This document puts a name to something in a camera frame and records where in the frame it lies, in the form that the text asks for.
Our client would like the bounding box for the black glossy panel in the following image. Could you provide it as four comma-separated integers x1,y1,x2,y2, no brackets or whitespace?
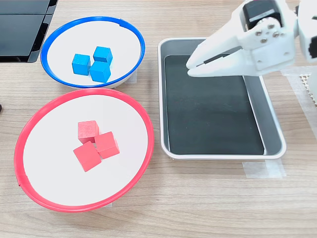
0,0,59,63

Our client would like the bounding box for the steel tray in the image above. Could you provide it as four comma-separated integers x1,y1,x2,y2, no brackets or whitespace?
158,37,287,160

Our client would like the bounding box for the blue cube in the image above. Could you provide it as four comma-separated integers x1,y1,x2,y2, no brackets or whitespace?
89,61,111,83
93,46,113,63
72,54,91,76

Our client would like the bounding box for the blue-rimmed white plate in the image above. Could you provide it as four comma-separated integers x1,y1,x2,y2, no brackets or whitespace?
40,16,146,89

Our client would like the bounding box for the black tray mat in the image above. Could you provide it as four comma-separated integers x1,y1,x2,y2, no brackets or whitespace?
164,55,265,155

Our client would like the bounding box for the red cube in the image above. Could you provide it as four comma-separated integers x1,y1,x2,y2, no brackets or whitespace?
95,131,120,160
77,120,100,144
73,140,103,173

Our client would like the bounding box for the pale perforated base plate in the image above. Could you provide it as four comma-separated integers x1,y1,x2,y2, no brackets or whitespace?
299,73,317,108

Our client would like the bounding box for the red-rimmed white plate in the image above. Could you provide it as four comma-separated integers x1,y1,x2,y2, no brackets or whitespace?
13,88,155,213

